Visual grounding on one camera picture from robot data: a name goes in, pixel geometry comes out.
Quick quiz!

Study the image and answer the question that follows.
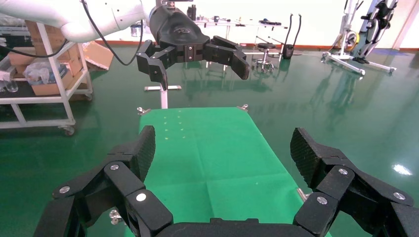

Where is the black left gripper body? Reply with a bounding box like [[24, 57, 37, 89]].
[[149, 6, 211, 63]]

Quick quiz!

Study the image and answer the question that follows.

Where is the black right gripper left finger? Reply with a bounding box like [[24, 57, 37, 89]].
[[33, 125, 174, 237]]

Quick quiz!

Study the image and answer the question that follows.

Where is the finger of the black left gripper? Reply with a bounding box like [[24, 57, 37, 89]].
[[203, 35, 251, 81], [135, 39, 178, 92]]

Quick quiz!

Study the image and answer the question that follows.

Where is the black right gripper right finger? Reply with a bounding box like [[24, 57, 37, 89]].
[[290, 126, 419, 237]]

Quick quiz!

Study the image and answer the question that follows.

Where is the flat torn cardboard sheet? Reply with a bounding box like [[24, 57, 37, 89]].
[[83, 40, 115, 71]]

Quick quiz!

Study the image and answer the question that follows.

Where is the tall brown cardboard box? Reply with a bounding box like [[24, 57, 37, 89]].
[[25, 20, 83, 76]]

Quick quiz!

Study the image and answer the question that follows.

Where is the black round wheeled stool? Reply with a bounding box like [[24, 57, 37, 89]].
[[252, 42, 276, 73]]

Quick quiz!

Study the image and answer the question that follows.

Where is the white tubular table leg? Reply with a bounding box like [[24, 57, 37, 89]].
[[144, 85, 182, 110]]

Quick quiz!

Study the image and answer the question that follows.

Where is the flat black tool case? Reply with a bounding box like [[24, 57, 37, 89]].
[[258, 18, 283, 27]]

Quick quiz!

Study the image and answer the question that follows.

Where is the narrow green tablecloth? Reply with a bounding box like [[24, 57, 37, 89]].
[[123, 107, 331, 237]]

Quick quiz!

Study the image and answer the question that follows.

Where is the white metal shelf cart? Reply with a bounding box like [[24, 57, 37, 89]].
[[0, 22, 94, 137]]

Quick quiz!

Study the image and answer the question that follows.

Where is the clear plastic bag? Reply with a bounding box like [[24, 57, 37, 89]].
[[23, 60, 68, 86]]

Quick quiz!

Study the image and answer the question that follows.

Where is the clear glass cup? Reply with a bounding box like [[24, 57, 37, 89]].
[[4, 78, 19, 93]]

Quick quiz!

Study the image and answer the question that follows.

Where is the black white legged robot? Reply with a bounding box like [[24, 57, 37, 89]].
[[351, 0, 399, 65]]

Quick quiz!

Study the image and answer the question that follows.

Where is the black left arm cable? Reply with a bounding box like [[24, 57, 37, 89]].
[[80, 0, 145, 66]]

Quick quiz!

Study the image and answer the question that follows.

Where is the black device with cables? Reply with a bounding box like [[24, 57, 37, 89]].
[[282, 13, 303, 61]]

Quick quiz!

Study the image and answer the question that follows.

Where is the white exercise machine frame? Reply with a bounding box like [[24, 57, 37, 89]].
[[322, 0, 397, 77]]

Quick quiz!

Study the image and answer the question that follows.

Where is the thin black sagging cable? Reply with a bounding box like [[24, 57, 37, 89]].
[[0, 39, 68, 59]]

